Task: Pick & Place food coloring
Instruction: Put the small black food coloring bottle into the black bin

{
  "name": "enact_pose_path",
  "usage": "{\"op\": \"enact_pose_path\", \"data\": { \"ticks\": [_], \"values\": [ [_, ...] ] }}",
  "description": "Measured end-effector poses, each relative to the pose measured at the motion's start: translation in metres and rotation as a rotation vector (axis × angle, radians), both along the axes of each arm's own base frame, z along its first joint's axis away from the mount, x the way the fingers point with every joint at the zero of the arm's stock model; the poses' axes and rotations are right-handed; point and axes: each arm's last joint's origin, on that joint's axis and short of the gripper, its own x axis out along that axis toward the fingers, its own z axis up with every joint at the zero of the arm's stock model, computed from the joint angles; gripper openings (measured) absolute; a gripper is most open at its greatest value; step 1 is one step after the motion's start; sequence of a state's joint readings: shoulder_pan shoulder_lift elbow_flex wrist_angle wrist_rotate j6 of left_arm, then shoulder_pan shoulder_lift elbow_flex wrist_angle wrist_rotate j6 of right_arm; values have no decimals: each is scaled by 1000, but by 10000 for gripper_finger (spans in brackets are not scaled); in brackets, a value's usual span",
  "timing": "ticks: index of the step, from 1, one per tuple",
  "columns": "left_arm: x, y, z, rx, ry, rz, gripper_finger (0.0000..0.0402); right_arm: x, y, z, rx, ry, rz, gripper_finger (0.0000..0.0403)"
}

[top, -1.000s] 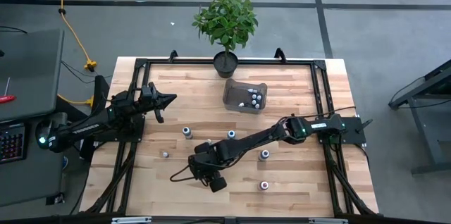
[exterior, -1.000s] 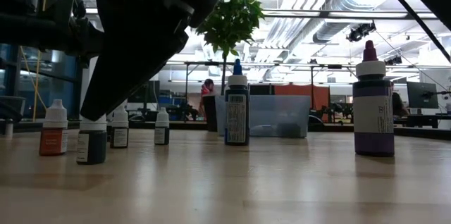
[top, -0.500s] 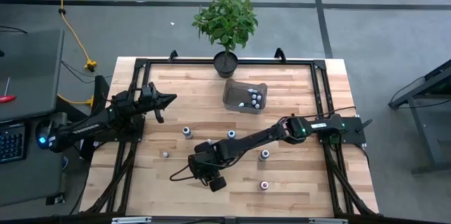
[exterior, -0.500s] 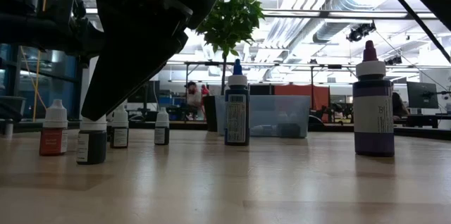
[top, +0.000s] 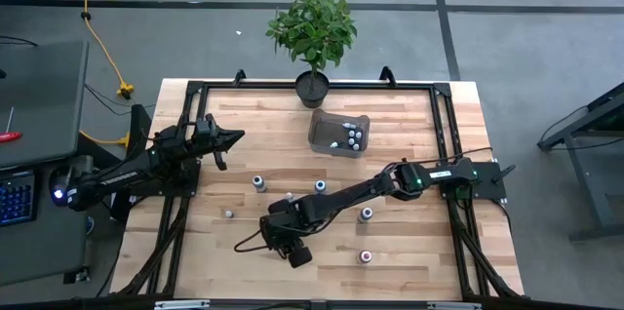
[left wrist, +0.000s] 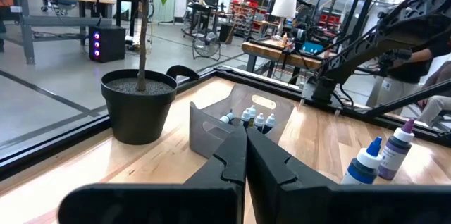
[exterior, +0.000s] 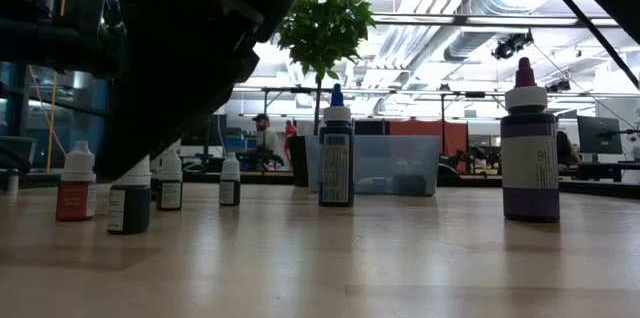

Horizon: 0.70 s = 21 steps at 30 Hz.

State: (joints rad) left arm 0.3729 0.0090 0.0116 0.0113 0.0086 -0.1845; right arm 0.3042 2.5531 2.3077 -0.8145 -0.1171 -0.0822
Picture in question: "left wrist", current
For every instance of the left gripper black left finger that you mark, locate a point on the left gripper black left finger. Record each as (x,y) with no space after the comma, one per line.
(158,203)

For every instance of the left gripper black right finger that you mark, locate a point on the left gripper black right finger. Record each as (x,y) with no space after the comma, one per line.
(317,203)

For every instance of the large purple-capped colouring bottle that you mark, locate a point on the large purple-capped colouring bottle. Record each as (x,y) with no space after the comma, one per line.
(394,153)

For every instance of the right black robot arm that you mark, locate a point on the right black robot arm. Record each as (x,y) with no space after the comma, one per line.
(398,30)

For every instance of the large blue-capped colouring bottle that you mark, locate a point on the large blue-capped colouring bottle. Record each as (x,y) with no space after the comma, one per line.
(363,167)

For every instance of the potted tree in black pot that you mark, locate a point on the potted tree in black pot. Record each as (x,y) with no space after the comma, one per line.
(137,111)

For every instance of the translucent grey plastic bin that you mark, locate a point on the translucent grey plastic bin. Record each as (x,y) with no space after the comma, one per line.
(239,97)

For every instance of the person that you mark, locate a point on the person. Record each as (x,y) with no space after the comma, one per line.
(391,92)
(437,106)

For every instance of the cluttered wooden workbench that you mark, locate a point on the cluttered wooden workbench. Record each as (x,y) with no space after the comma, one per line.
(271,53)

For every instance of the metal floor fan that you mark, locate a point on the metal floor fan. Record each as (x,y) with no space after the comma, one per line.
(206,45)

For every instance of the black computer tower with lights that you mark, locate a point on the black computer tower with lights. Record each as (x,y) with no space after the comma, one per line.
(105,43)

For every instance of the white-shaded table lamp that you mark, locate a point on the white-shaded table lamp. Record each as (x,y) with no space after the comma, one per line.
(283,7)

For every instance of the shelf with red parts bins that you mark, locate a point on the shelf with red parts bins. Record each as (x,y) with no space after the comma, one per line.
(246,16)

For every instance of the wood-topped grey metal workbench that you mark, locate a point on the wood-topped grey metal workbench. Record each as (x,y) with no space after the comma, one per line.
(26,23)

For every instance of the black aluminium table frame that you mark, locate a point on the black aluminium table frame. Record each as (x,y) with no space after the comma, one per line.
(53,144)

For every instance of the black curved frame foot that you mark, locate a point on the black curved frame foot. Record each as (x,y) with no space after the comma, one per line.
(181,71)

